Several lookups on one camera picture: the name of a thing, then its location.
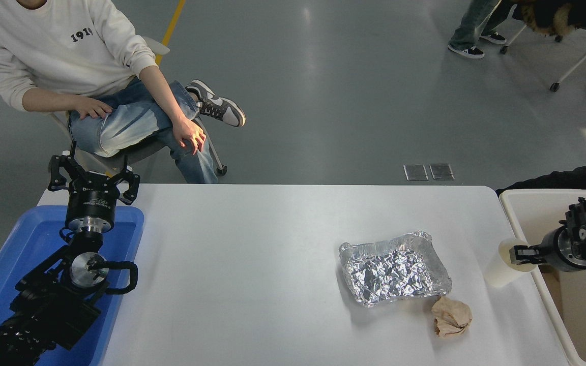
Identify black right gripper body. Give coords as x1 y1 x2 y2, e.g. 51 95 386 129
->
540 227 571 272

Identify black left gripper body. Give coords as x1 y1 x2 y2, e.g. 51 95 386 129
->
65 173 121 223

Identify white paper cup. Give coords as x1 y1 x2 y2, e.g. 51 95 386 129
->
484 238 537 288

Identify person's right hand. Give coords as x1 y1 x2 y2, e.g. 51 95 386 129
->
73 97 114 120

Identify person's left hand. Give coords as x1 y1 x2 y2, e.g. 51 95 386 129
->
172 118 206 155

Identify grey chair with casters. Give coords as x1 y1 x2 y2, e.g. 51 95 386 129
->
49 36 228 178

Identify large pale bin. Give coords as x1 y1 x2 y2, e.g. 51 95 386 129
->
499 189 586 366

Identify blue plastic tray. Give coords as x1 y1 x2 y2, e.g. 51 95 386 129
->
0 205 145 366

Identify person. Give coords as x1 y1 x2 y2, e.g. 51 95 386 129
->
0 0 247 185
448 0 515 59
496 99 586 196

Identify crumpled tan paper ball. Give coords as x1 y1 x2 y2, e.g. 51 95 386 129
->
431 296 473 338

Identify crumpled foil tray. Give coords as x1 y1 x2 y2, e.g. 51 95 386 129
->
339 232 452 308

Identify fur-trimmed dark coat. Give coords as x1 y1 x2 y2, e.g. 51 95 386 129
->
514 0 586 59

